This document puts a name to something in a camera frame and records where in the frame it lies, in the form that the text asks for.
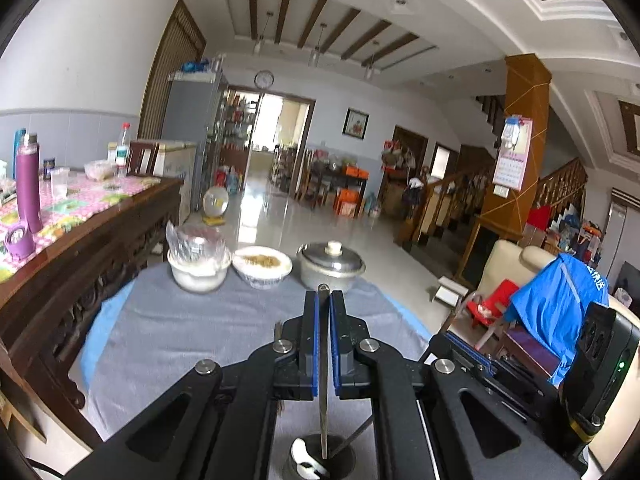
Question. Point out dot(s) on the stainless steel utensil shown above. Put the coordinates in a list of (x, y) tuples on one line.
[(324, 310)]

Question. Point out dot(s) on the white chest freezer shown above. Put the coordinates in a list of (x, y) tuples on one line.
[(172, 175)]

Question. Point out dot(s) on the pink checkered tablecloth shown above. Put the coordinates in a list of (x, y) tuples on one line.
[(75, 200)]

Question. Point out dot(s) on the blue shirt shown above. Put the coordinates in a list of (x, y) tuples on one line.
[(550, 305)]

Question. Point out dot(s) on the blue cloth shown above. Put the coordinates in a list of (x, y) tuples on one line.
[(107, 312)]

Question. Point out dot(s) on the thin metal utensil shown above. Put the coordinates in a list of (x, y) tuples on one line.
[(360, 432)]

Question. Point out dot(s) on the brown wooden door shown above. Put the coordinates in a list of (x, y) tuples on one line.
[(170, 75)]

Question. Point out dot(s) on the clear bowl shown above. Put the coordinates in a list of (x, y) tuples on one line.
[(100, 170)]

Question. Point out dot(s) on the red plastic stool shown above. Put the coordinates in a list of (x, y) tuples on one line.
[(492, 300)]

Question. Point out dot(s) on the wooden pillar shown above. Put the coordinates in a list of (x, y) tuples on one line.
[(530, 85)]

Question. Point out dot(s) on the wall calendar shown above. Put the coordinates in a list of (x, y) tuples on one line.
[(512, 155)]

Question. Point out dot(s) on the wall clock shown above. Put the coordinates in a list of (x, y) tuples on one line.
[(264, 79)]

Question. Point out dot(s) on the red-capped clear bottle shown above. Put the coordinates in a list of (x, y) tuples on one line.
[(122, 147)]

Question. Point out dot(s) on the purple thermos bottle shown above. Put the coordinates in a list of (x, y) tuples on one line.
[(27, 190)]

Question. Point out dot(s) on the clear plastic cup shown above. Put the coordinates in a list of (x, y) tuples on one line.
[(59, 182)]

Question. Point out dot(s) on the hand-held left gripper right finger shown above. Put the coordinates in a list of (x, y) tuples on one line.
[(336, 345)]

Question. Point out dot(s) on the cream armchair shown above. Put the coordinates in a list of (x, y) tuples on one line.
[(505, 260)]

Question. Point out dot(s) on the grey towel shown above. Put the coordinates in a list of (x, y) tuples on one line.
[(200, 335)]

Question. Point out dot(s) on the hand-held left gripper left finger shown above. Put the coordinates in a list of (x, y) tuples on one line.
[(312, 345)]

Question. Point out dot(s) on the metal pot lid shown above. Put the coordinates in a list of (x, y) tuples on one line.
[(330, 256)]

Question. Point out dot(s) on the grey refrigerator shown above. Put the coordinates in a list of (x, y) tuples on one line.
[(192, 110)]

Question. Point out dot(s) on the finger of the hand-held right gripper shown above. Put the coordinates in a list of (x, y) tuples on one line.
[(470, 352)]

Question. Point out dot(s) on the cluttered side table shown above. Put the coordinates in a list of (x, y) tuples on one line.
[(325, 175)]

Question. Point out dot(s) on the metal pot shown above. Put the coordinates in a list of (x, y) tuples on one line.
[(325, 282)]

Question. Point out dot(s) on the pendant lamp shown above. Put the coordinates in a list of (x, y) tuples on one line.
[(314, 55), (258, 45), (369, 69)]

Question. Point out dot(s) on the white bowl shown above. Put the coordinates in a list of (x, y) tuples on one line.
[(195, 277)]

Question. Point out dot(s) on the dark jar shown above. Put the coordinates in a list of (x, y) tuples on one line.
[(48, 167)]

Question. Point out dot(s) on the wooden chair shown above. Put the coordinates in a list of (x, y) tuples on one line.
[(142, 157)]

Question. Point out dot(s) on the round metal utensil holder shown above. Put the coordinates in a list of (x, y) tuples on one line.
[(345, 465)]

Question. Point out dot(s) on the wooden staircase railing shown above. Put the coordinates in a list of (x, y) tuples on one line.
[(440, 200)]

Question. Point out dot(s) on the framed picture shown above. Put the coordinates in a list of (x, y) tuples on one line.
[(356, 123)]

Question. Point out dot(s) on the small white bottle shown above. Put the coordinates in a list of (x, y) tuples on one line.
[(111, 152)]

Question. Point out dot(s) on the blue bottle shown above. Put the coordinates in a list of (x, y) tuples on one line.
[(18, 140)]

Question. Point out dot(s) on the white round fan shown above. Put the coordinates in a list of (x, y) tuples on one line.
[(216, 202)]

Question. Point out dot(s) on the glass bowl with food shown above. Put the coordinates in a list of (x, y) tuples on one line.
[(262, 272)]

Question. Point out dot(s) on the small white step stool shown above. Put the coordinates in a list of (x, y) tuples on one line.
[(450, 290)]

